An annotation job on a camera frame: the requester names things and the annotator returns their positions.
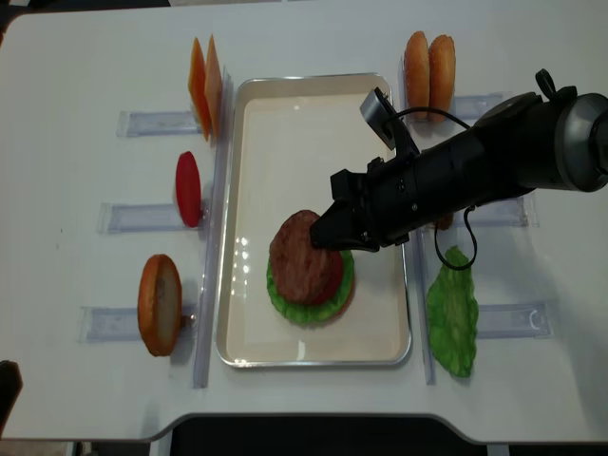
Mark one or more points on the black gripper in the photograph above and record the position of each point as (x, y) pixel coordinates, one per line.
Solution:
(379, 207)

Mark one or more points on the brown meat patty front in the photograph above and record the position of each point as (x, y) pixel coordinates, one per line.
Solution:
(300, 271)

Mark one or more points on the brown meat patty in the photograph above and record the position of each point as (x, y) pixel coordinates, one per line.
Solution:
(444, 222)
(300, 271)

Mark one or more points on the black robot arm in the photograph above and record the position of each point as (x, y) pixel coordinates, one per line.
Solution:
(553, 140)

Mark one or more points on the red tomato slice on burger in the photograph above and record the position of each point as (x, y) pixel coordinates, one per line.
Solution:
(334, 282)

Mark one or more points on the brown meat patty rear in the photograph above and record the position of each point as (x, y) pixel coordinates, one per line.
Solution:
(444, 222)

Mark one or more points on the green lettuce leaf on bun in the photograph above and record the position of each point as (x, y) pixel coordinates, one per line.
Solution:
(299, 314)

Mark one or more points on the green lettuce leaf standing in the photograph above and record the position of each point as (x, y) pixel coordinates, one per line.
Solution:
(452, 316)

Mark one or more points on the red tomato slice standing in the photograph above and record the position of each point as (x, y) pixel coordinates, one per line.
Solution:
(188, 191)

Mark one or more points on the orange cheese slice front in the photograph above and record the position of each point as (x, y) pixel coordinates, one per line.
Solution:
(213, 86)

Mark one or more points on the orange cheese slice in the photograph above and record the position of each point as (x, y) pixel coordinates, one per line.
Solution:
(196, 83)
(213, 86)

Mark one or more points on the orange cheese slice rear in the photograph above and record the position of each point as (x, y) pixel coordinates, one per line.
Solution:
(196, 83)

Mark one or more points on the white rectangular tray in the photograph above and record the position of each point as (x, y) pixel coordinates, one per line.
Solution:
(289, 135)

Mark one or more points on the clear acrylic rack right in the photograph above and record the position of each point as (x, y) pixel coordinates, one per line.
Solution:
(497, 237)

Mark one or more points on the clear acrylic rack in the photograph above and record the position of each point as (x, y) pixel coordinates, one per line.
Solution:
(497, 237)
(99, 324)

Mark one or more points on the sesame bun slice far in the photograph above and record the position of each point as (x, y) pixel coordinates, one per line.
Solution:
(416, 64)

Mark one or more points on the sesame bun slice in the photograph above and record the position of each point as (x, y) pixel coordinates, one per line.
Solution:
(442, 69)
(416, 64)

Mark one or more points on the sesame bun slice near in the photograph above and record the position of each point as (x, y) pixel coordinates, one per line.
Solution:
(442, 69)

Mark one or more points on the bun slice standing left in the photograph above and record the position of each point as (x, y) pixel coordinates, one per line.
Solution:
(159, 305)

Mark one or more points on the clear acrylic rack left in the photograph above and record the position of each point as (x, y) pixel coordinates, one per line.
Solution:
(99, 324)

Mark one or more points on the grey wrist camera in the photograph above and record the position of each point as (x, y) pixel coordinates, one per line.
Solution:
(376, 111)

